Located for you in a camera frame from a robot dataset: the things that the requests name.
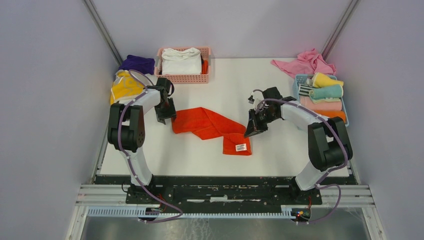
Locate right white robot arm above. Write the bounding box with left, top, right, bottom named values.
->
left=244, top=87, right=353, bottom=204

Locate pink perforated basket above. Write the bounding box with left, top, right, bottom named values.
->
left=154, top=46, right=211, bottom=84

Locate yellow green teal towel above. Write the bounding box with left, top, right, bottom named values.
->
left=309, top=84, right=344, bottom=104

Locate orange red towel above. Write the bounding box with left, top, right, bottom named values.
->
left=171, top=107, right=252, bottom=156

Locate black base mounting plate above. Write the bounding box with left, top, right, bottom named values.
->
left=94, top=174, right=359, bottom=215

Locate orange cloth in pink basket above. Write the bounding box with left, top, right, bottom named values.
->
left=201, top=59, right=209, bottom=75

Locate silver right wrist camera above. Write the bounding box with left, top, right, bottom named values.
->
left=247, top=94, right=256, bottom=105

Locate purple cloth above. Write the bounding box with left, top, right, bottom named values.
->
left=118, top=54, right=155, bottom=75

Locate aluminium corner rail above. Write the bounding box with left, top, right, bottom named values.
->
left=321, top=0, right=361, bottom=60
left=82, top=0, right=123, bottom=65

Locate white slotted cable duct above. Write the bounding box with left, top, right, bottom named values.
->
left=86, top=206, right=299, bottom=220

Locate rolled striped towel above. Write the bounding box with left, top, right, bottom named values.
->
left=297, top=84, right=314, bottom=97

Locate aluminium corner rail left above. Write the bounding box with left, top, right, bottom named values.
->
left=82, top=0, right=123, bottom=65

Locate rolled pink towel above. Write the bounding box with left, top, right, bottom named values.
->
left=299, top=96, right=342, bottom=111

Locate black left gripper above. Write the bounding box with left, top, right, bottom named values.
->
left=154, top=97, right=177, bottom=125

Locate rolled yellow towel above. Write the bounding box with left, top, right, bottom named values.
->
left=311, top=72, right=344, bottom=88

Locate aluminium corner rail right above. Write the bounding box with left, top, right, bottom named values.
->
left=321, top=0, right=361, bottom=60

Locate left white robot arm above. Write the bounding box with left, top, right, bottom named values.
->
left=107, top=77, right=177, bottom=204

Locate blue perforated basket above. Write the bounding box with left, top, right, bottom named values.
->
left=292, top=74, right=349, bottom=126

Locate rolled orange towel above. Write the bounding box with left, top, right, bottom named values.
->
left=316, top=110, right=347, bottom=124

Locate white folded cloth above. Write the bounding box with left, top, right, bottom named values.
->
left=161, top=47, right=202, bottom=75

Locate pink crumpled towel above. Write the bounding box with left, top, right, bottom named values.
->
left=270, top=48, right=337, bottom=78

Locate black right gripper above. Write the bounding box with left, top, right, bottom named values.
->
left=244, top=108, right=279, bottom=138

